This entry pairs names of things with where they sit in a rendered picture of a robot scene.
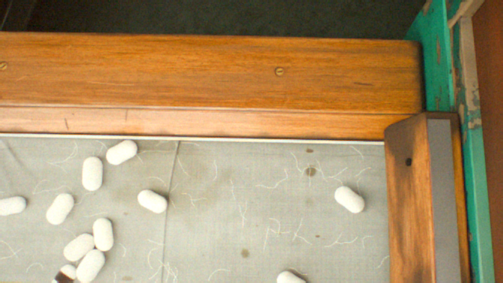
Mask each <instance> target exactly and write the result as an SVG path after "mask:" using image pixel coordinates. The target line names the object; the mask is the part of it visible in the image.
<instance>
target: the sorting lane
mask: <svg viewBox="0 0 503 283"><path fill-rule="evenodd" d="M124 140H131V141H134V142H135V143H136V145H137V148H138V150H137V153H136V155H135V156H132V157H130V158H129V159H126V160H124V161H123V162H121V163H120V165H112V163H110V162H109V161H108V160H107V152H108V151H109V149H110V148H112V147H115V146H117V145H118V144H119V143H121V142H122V141H124ZM90 156H95V157H97V158H99V159H100V160H101V162H102V164H103V173H102V183H101V185H100V188H99V189H97V190H94V191H90V190H87V189H86V188H85V187H84V185H83V183H82V173H83V164H84V161H85V160H86V159H87V158H88V157H90ZM342 186H346V187H348V188H350V189H351V190H352V191H353V192H354V193H355V194H357V195H360V196H361V197H362V198H363V199H364V201H365V206H364V209H363V210H362V211H361V212H358V213H352V212H350V211H349V210H348V209H347V208H346V207H345V206H343V205H342V204H339V203H338V202H337V201H336V200H335V192H336V190H337V189H338V188H340V187H342ZM143 190H150V191H152V192H155V193H157V194H159V195H161V196H163V197H164V198H165V199H166V201H167V207H166V209H165V210H164V211H163V212H161V213H155V212H153V211H152V210H149V209H147V208H146V207H143V206H141V205H140V204H139V201H138V195H139V193H140V192H141V191H143ZM63 193H67V194H70V195H72V196H73V199H74V205H73V208H72V209H71V210H70V212H69V214H68V215H67V218H66V219H65V220H64V221H63V222H62V223H61V224H59V225H53V224H51V223H49V222H48V221H47V219H46V212H47V210H48V209H49V208H50V207H51V205H52V203H53V202H54V200H55V199H56V197H57V196H58V195H60V194H63ZM17 196H19V197H22V198H24V199H25V201H26V208H25V209H24V210H23V211H22V212H20V213H13V214H10V215H6V216H2V215H0V282H25V283H52V281H53V279H54V277H55V276H56V275H57V273H58V272H59V270H60V268H62V267H63V266H64V265H66V264H71V266H73V267H75V268H76V269H77V267H78V266H79V265H80V263H81V262H82V260H83V259H84V258H85V256H86V255H83V256H82V257H80V259H78V260H76V261H69V260H67V259H66V258H65V256H64V248H65V247H66V245H67V244H69V243H71V242H72V241H73V240H75V239H76V238H77V237H79V236H80V234H84V233H87V234H90V235H91V236H93V237H94V232H93V224H94V222H95V221H96V220H98V219H101V218H105V219H108V220H109V221H110V222H111V224H112V233H113V239H114V242H113V245H112V247H111V248H110V249H108V250H106V251H102V250H100V251H102V252H103V253H104V256H105V263H104V264H103V266H102V268H101V269H100V271H99V272H98V273H97V275H96V277H95V278H94V279H93V280H92V281H90V282H81V281H80V280H78V278H77V277H76V278H75V280H74V282H73V283H278V282H277V278H278V275H279V274H280V273H282V272H284V271H289V272H291V273H292V274H294V275H295V276H297V277H299V278H300V279H302V280H305V281H306V282H307V283H390V279H389V270H390V259H389V246H388V228H389V224H388V195H387V182H386V162H385V144H384V142H383V141H323V140H288V139H219V138H184V137H148V136H81V135H46V134H13V133H0V201H1V200H4V199H8V198H13V197H17Z"/></svg>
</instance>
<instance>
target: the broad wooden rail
mask: <svg viewBox="0 0 503 283"><path fill-rule="evenodd" d="M422 112H425V98H424V73H422V60H421V44H420V42H419V41H415V40H364V39H361V38H329V37H263V36H230V35H197V34H132V33H116V34H99V33H66V32H34V31H30V32H1V31H0V133H13V134H46V135H81V136H148V137H184V138H219V139H288V140H323V141H358V142H383V141H384V131H385V129H386V128H387V127H388V126H389V125H391V124H393V123H395V122H398V121H401V120H403V119H405V118H408V117H411V116H414V115H417V114H419V113H422Z"/></svg>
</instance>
